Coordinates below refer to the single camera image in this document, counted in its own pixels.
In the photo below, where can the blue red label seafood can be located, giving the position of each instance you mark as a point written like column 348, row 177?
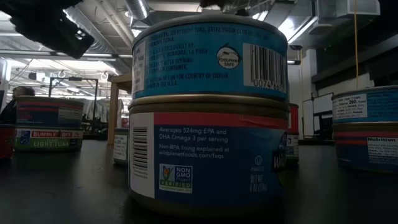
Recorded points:
column 357, row 152
column 202, row 155
column 40, row 116

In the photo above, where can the white lid seafood can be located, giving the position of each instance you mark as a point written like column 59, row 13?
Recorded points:
column 120, row 147

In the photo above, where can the teal label tuna can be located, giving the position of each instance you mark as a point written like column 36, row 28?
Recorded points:
column 192, row 62
column 373, row 105

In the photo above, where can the wooden slatted shelf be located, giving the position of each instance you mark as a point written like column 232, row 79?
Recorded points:
column 112, row 118

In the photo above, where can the person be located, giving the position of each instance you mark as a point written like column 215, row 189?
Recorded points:
column 9, row 113

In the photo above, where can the white ventilation unit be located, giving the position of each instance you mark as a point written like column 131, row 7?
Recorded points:
column 357, row 7

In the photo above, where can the black metal rack frame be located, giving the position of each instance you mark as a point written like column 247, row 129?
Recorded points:
column 74, row 78

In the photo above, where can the silver ceiling duct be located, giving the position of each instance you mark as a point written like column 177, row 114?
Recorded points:
column 136, row 7

